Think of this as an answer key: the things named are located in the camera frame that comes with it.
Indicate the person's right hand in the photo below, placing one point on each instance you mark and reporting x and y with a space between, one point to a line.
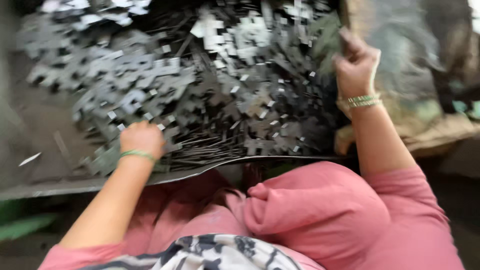
354 67

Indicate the person's left hand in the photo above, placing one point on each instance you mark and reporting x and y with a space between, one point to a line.
141 137

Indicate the person's right fingers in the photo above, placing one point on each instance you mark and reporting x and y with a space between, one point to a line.
347 47

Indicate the brown burlap sack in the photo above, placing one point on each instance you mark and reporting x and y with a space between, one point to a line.
408 75

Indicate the green and gold bangles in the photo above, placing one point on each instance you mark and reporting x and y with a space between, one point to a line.
360 101

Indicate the heap of grey metal pieces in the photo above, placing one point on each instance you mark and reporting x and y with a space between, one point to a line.
187 78

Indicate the bundle of thin metal rods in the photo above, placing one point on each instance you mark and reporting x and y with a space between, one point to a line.
204 150

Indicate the pink garment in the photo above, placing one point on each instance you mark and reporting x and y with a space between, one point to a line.
300 217

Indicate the green bangle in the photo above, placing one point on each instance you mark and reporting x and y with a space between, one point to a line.
138 154

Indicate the black and white patterned scarf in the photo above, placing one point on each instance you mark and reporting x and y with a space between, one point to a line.
202 253

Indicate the grey sheet metal tray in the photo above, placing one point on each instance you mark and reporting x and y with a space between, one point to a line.
112 176

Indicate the green plastic sheet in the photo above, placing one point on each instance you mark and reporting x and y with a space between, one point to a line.
22 223

